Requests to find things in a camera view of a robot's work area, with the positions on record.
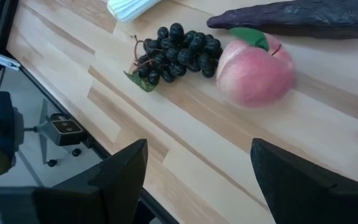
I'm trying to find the pink peach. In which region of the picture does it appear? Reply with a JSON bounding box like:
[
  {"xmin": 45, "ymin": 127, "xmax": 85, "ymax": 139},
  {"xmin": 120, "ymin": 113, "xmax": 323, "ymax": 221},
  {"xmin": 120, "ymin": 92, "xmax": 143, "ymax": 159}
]
[{"xmin": 215, "ymin": 27, "xmax": 297, "ymax": 109}]

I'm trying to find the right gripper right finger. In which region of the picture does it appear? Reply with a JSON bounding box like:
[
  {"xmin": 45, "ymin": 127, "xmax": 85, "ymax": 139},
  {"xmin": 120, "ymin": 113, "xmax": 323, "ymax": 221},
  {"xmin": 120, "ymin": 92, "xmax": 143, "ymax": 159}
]
[{"xmin": 250, "ymin": 138, "xmax": 358, "ymax": 224}]

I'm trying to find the green white celery stalk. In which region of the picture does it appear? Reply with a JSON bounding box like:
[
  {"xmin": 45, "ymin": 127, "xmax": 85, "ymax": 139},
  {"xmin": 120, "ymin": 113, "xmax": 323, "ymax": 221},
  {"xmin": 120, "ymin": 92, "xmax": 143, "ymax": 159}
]
[{"xmin": 106, "ymin": 0, "xmax": 163, "ymax": 23}]

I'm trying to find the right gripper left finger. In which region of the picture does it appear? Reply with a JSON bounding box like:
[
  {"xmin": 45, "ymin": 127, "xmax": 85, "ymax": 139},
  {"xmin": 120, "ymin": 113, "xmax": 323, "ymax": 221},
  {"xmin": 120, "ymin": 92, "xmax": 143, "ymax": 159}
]
[{"xmin": 88, "ymin": 139, "xmax": 149, "ymax": 224}]

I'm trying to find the dark purple eggplant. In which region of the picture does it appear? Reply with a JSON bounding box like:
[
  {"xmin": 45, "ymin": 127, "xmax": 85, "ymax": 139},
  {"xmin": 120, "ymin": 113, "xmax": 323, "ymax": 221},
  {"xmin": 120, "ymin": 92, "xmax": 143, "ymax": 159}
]
[{"xmin": 206, "ymin": 0, "xmax": 358, "ymax": 40}]

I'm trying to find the dark grape bunch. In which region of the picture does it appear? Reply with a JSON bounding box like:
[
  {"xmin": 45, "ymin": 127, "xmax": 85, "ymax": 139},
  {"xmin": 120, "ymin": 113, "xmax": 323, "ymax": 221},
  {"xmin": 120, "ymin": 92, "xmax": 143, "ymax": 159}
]
[{"xmin": 123, "ymin": 22, "xmax": 224, "ymax": 93}]

